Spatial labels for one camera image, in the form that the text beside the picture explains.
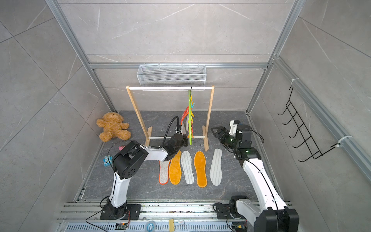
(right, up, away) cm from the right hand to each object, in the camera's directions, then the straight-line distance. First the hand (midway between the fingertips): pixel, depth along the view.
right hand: (215, 132), depth 77 cm
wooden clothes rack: (-46, 0, +29) cm, 54 cm away
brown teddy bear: (-68, +3, +24) cm, 72 cm away
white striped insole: (-16, -19, +16) cm, 29 cm away
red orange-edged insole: (-17, +11, +12) cm, 23 cm away
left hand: (-15, -2, +20) cm, 25 cm away
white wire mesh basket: (-27, +38, +20) cm, 51 cm away
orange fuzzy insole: (-8, -20, +14) cm, 25 cm away
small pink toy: (-60, -12, +18) cm, 64 cm away
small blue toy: (-67, -20, +13) cm, 72 cm away
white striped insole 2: (+2, -24, +11) cm, 27 cm away
